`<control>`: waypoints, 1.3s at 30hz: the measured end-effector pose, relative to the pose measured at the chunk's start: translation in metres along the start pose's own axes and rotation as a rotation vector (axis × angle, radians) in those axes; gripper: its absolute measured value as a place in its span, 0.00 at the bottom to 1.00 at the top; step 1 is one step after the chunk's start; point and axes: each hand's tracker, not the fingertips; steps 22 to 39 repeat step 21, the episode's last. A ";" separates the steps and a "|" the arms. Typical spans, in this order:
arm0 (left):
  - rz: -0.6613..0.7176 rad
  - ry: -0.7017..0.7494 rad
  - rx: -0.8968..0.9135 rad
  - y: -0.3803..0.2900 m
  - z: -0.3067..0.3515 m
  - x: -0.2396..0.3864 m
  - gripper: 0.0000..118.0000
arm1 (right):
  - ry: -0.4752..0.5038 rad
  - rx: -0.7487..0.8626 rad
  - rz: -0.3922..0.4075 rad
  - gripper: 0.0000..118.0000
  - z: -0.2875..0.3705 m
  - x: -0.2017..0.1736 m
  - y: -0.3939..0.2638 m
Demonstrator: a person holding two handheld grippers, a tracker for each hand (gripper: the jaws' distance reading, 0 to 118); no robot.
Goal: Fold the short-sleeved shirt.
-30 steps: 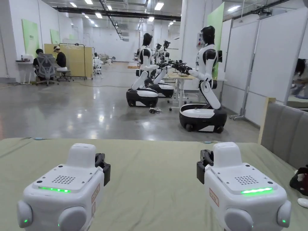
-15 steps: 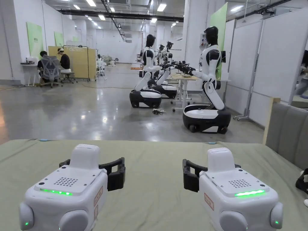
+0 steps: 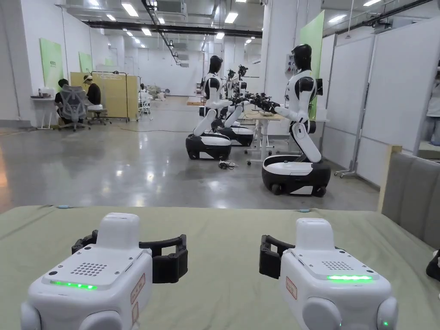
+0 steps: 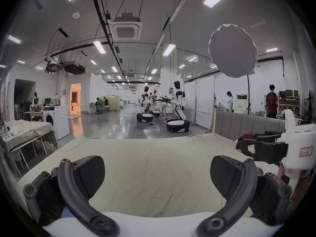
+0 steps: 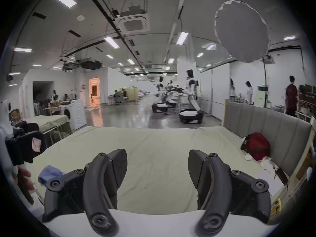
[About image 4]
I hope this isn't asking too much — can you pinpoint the grey padded headboard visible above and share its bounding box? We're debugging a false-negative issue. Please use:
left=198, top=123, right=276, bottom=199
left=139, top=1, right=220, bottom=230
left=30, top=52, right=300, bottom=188
left=213, top=110, right=287, bottom=141

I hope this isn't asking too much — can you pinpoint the shelf with cartons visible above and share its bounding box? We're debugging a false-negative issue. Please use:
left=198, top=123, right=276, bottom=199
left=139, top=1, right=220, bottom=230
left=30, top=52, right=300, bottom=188
left=278, top=90, right=301, bottom=119

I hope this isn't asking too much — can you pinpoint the round softbox lamp on stand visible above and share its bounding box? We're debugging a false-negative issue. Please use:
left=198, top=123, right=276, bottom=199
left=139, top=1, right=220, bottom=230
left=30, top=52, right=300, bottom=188
left=208, top=24, right=258, bottom=115

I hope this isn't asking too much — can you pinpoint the pale green sign board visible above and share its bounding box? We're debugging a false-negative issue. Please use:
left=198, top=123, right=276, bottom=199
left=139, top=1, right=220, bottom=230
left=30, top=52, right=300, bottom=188
left=234, top=94, right=248, bottom=114

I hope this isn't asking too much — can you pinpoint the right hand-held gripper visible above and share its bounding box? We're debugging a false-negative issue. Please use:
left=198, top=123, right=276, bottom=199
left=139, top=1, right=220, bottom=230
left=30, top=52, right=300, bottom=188
left=240, top=109, right=316, bottom=180

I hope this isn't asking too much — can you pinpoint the white humanoid robot on wheels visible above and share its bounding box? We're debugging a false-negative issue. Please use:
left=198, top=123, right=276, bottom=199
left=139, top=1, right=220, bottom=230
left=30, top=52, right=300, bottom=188
left=149, top=90, right=161, bottom=118
left=136, top=86, right=155, bottom=123
left=165, top=81, right=191, bottom=134

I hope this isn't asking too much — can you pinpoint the table under pale green sheet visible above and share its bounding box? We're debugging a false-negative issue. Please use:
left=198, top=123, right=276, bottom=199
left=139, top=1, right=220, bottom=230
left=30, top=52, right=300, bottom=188
left=0, top=119, right=59, bottom=172

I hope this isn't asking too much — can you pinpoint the table with dark mannequin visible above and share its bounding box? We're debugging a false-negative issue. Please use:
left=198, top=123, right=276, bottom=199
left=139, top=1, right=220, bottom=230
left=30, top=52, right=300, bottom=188
left=24, top=92, right=44, bottom=122

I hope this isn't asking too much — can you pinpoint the bed with pale green sheet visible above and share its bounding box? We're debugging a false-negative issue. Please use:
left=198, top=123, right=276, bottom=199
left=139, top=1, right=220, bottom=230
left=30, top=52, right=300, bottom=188
left=16, top=133, right=288, bottom=218

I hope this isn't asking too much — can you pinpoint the dark red cloth bundle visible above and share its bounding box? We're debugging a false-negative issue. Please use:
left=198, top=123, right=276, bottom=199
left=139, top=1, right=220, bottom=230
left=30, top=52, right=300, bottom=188
left=236, top=133, right=257, bottom=150

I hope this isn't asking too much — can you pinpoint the person's right hand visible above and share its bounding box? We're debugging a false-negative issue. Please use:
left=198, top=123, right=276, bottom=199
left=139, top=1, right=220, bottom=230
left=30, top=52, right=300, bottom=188
left=278, top=162, right=308, bottom=200

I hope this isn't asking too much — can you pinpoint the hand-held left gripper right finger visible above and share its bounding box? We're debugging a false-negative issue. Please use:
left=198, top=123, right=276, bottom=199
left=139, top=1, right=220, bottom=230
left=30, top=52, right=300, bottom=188
left=196, top=155, right=293, bottom=237

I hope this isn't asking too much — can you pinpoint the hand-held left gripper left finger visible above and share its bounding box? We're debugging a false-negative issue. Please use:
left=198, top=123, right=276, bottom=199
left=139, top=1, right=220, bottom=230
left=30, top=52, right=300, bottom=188
left=23, top=155, right=120, bottom=237

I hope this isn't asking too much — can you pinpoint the white washing machine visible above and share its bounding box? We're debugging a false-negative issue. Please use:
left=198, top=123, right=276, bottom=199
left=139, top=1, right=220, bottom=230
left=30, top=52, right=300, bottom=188
left=43, top=105, right=70, bottom=140

